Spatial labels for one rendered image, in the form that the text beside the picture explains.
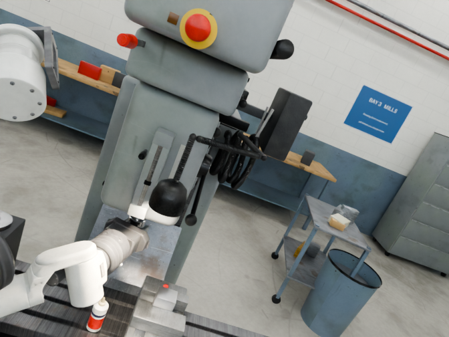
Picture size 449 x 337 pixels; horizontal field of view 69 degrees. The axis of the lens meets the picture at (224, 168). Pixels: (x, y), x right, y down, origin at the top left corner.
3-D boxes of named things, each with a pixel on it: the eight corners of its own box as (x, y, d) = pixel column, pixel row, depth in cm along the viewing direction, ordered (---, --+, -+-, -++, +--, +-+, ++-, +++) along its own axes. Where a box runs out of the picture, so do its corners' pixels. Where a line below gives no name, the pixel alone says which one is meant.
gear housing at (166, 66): (234, 120, 68) (253, 73, 66) (121, 73, 65) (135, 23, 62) (228, 99, 100) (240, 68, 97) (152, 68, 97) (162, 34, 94)
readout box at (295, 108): (287, 164, 106) (317, 103, 100) (262, 154, 105) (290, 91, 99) (276, 148, 125) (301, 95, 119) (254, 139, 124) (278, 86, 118)
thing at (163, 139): (143, 220, 75) (174, 137, 69) (126, 214, 74) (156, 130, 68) (146, 212, 79) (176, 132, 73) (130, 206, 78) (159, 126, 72)
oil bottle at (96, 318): (97, 334, 92) (109, 305, 89) (83, 330, 92) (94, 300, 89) (102, 323, 96) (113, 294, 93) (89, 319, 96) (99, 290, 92)
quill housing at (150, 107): (175, 234, 81) (224, 114, 71) (93, 205, 78) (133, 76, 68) (182, 201, 99) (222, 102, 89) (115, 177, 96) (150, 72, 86)
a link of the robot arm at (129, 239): (155, 229, 85) (133, 249, 74) (143, 258, 88) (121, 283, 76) (113, 208, 86) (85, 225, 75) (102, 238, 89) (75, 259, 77)
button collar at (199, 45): (209, 55, 53) (222, 17, 52) (174, 39, 52) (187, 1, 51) (209, 55, 55) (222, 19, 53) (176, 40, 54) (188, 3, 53)
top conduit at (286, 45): (289, 63, 59) (298, 43, 58) (268, 53, 58) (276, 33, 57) (258, 60, 101) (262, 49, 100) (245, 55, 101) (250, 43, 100)
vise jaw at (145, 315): (179, 342, 92) (184, 331, 91) (128, 326, 90) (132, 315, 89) (182, 325, 98) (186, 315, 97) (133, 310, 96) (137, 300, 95)
